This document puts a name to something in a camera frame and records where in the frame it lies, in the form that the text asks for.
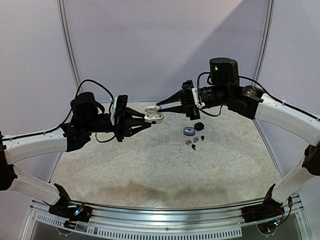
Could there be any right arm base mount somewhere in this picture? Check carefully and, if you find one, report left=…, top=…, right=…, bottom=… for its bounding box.
left=241, top=183, right=293, bottom=226

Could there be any frame post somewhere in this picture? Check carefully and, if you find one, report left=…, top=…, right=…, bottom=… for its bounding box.
left=253, top=0, right=275, bottom=81
left=56, top=0, right=84, bottom=94

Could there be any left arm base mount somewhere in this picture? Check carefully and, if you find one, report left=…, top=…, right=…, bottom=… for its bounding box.
left=48, top=183, right=93, bottom=223

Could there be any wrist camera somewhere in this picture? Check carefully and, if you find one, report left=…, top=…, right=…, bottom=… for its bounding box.
left=110, top=94, right=128, bottom=126
left=180, top=80, right=206, bottom=109

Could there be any right frame post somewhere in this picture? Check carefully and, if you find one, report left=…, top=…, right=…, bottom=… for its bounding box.
left=253, top=0, right=275, bottom=81

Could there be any wrist cable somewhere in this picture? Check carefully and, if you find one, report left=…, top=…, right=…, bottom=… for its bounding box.
left=196, top=71, right=212, bottom=88
left=59, top=79, right=116, bottom=128

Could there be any white earbud with blue light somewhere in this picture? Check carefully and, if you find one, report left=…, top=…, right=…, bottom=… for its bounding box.
left=155, top=105, right=162, bottom=111

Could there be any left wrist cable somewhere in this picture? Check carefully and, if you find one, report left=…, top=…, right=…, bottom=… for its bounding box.
left=59, top=79, right=116, bottom=128

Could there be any purple round charging case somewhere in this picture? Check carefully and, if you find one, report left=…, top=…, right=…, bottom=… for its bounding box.
left=183, top=127, right=196, bottom=136

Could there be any left frame post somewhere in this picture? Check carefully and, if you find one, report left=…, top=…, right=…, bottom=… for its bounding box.
left=56, top=0, right=84, bottom=94

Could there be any black charging case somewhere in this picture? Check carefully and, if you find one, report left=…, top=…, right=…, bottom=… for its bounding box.
left=193, top=122, right=205, bottom=131

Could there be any white earbud charging case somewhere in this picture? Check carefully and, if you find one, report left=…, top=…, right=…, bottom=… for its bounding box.
left=144, top=105, right=164, bottom=124

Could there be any aluminium front rail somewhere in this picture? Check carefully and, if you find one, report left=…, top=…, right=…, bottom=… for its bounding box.
left=21, top=192, right=312, bottom=240

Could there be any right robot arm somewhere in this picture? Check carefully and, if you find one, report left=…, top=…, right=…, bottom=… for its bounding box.
left=156, top=57, right=320, bottom=218

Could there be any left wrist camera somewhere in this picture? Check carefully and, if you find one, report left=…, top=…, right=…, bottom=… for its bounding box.
left=110, top=94, right=128, bottom=126

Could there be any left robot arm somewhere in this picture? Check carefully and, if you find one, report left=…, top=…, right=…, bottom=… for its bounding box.
left=0, top=92, right=152, bottom=217

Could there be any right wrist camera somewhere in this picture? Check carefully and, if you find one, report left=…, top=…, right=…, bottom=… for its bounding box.
left=180, top=80, right=206, bottom=109

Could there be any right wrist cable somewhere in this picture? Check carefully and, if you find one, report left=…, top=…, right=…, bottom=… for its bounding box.
left=196, top=71, right=212, bottom=88

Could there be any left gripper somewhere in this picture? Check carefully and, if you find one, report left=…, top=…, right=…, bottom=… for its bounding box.
left=83, top=107, right=152, bottom=142

